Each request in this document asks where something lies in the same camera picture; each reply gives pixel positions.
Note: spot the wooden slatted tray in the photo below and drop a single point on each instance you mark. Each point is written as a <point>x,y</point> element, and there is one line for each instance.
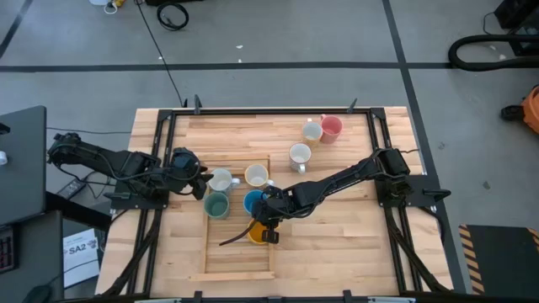
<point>236,256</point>

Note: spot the white mug blue pattern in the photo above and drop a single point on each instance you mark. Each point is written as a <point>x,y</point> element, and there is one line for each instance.
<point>220,181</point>

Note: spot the black equipment case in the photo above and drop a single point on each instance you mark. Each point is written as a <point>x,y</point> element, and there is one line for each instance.
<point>520,14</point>

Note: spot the black power brick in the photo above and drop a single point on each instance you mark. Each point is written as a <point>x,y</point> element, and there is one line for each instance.
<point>71,188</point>

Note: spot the yellow faceted mug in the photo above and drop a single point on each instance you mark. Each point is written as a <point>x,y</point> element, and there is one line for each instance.
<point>254,233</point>

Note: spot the pink faceted mug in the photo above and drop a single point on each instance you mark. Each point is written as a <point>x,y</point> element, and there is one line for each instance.
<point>331,130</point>

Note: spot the small white cup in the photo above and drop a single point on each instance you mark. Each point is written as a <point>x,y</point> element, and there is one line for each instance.
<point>2,157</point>

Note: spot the white mug yellow dot pattern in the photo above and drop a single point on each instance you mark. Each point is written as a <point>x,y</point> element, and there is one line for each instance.
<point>312,132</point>

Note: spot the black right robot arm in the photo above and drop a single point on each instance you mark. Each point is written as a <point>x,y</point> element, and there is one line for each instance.
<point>337,181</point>

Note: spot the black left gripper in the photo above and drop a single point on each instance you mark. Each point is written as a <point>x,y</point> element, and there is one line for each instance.
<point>177,174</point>

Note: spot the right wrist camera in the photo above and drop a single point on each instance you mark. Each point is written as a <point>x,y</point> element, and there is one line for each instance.
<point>270,237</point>

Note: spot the black mat hazard stripes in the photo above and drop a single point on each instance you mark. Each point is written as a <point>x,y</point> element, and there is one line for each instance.
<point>501,256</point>

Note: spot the dark grey desk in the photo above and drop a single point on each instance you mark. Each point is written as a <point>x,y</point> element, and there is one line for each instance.
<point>40,252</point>

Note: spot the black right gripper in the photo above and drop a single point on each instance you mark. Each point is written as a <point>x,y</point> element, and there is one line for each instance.
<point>273,206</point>

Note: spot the orange vacuum cleaner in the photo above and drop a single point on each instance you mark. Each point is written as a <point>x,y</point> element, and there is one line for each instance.
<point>532,109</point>

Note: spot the black computer mouse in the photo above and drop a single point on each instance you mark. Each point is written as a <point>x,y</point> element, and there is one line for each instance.
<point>38,294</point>

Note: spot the white mug grey diamond pattern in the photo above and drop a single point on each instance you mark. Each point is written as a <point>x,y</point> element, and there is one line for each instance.
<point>300,153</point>

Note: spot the black table clamp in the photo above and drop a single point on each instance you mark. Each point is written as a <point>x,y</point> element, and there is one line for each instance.
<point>197,105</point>
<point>351,107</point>
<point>347,296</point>
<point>198,296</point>

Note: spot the black metal table frame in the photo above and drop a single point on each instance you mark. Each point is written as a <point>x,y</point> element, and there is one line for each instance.
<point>269,111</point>

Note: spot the floral patterned mug yellow rim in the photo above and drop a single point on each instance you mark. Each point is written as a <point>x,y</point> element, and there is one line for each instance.
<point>257,175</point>

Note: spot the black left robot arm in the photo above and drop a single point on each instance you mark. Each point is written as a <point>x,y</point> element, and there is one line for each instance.
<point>97,157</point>

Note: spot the white printed paper sheet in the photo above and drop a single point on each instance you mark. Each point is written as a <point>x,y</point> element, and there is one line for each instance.
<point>80,261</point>

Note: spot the backlit keyboard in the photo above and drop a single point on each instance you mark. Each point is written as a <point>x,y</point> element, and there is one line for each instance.
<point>6,252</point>

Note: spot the green faceted mug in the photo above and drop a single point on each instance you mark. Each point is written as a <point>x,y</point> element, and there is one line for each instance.
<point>217,206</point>

